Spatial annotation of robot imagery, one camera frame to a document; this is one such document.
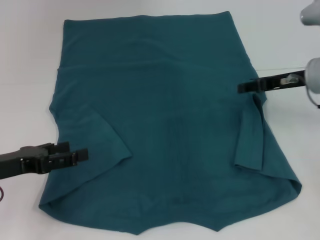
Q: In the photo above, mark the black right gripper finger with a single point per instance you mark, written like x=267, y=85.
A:
x=247, y=87

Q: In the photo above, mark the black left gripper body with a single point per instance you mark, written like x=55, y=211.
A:
x=12, y=163

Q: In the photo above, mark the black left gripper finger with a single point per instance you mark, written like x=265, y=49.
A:
x=82, y=155
x=61, y=147

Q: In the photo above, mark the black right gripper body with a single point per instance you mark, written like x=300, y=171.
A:
x=272, y=83

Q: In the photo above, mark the teal blue shirt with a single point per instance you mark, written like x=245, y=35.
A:
x=175, y=112

